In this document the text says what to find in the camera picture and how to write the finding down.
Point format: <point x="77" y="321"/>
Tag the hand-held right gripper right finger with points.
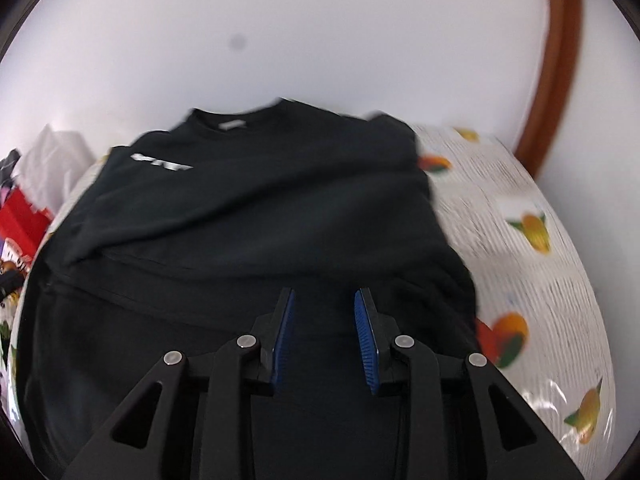
<point x="364" y="330"/>

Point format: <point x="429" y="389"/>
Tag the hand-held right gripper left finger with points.
<point x="283" y="330"/>

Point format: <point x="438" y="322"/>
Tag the black t-shirt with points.
<point x="250" y="220"/>

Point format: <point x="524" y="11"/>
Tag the fruit print tablecloth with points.
<point x="525" y="280"/>

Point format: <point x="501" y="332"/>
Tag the colourful snack packet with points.
<point x="12" y="260"/>

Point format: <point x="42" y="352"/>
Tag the red paper bag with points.
<point x="22" y="220"/>

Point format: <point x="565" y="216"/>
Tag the white plastic bag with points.
<point x="55" y="160"/>

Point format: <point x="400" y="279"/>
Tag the black device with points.
<point x="9" y="165"/>

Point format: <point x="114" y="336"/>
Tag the brown wooden frame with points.
<point x="552" y="60"/>

